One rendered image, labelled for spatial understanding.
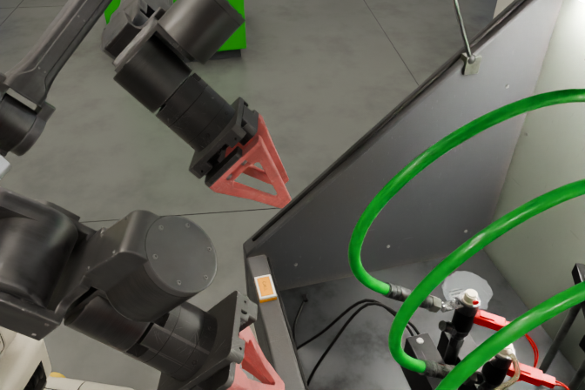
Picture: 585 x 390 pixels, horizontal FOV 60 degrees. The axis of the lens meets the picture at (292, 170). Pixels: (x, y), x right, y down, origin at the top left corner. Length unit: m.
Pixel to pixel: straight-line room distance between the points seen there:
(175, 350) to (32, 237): 0.14
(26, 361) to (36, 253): 0.78
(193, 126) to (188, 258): 0.17
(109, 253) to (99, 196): 2.42
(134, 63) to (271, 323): 0.55
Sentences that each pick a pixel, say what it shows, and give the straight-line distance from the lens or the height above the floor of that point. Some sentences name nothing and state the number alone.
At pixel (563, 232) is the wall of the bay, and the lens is 1.02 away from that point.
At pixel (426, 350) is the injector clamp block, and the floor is 0.98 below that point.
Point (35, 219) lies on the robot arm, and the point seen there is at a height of 1.43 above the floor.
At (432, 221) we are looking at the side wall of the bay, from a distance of 1.10.
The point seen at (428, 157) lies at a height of 1.38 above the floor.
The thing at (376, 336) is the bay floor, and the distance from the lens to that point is 1.04.
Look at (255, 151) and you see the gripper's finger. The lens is 0.47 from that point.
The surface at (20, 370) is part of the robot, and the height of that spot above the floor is 0.79.
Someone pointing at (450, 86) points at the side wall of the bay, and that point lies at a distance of 0.91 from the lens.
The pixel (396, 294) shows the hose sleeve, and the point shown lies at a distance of 0.66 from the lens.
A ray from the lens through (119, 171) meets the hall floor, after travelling 2.90.
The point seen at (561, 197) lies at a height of 1.37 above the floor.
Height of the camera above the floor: 1.67
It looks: 37 degrees down
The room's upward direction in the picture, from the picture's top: straight up
